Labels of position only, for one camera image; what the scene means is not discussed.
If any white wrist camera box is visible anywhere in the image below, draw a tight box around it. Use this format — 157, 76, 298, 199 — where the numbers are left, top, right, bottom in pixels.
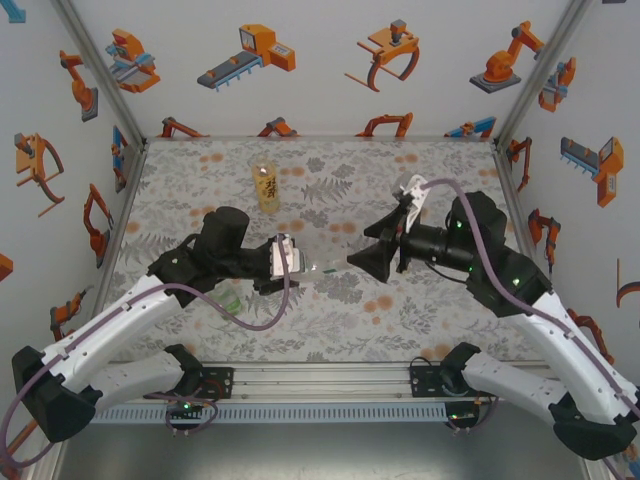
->
392, 174, 430, 234
269, 232, 306, 281

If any clear bottle white green label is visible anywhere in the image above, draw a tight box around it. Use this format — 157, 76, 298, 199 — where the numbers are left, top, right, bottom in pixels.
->
298, 252, 354, 281

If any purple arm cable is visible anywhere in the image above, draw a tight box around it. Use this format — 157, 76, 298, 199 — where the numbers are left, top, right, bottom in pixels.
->
422, 178, 640, 480
0, 243, 292, 469

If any green label plastic bottle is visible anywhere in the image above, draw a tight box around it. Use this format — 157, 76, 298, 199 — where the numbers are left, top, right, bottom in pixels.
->
208, 280, 245, 321

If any orange blue machine sticker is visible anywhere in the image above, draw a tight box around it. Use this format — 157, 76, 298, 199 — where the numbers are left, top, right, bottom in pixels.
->
537, 56, 578, 114
104, 28, 162, 95

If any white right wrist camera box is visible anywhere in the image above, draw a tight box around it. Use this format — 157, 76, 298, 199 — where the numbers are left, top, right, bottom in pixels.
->
392, 174, 430, 234

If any blue orange gantry sticker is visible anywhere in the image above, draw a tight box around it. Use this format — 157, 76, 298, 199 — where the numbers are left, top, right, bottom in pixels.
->
0, 0, 26, 25
443, 116, 498, 140
110, 124, 130, 195

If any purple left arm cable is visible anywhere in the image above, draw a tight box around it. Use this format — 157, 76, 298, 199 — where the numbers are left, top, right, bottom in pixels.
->
0, 243, 292, 469

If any aluminium front rail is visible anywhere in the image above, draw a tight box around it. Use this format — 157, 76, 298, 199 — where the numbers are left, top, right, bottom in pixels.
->
102, 362, 566, 404

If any orange claw gripper sticker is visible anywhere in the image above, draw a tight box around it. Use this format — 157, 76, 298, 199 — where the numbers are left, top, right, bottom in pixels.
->
13, 132, 66, 219
344, 18, 423, 94

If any aluminium table side rail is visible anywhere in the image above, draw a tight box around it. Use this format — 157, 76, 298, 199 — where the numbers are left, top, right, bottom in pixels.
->
492, 139, 534, 266
92, 139, 150, 301

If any aluminium frame post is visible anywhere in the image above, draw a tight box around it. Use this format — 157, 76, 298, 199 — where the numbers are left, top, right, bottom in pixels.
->
49, 0, 149, 151
492, 0, 596, 151

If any slotted grey cable duct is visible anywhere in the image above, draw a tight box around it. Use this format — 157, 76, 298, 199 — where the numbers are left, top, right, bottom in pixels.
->
92, 403, 447, 424

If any aluminium table back rail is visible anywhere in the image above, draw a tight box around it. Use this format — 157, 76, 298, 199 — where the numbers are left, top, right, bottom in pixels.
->
144, 134, 499, 143

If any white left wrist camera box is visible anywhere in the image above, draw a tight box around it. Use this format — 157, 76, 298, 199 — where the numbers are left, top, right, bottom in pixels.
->
269, 232, 306, 281

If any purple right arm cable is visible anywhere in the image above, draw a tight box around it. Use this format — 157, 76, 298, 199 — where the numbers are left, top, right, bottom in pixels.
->
422, 178, 640, 480

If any yellow label plastic bottle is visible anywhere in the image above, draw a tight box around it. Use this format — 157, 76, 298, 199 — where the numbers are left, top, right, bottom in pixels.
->
249, 153, 281, 214

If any aluminium frame leg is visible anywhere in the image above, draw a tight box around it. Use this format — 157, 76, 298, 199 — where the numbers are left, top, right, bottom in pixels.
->
27, 439, 64, 480

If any orange conveyor belt sticker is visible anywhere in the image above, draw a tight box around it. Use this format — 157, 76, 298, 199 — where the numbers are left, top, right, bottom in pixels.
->
196, 23, 297, 93
559, 135, 625, 209

